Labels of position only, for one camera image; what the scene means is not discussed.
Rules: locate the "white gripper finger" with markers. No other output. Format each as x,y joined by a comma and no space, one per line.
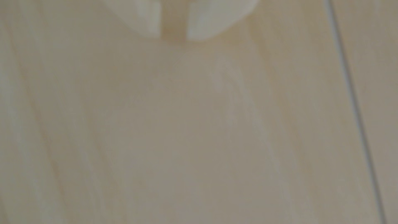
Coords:
140,14
217,17

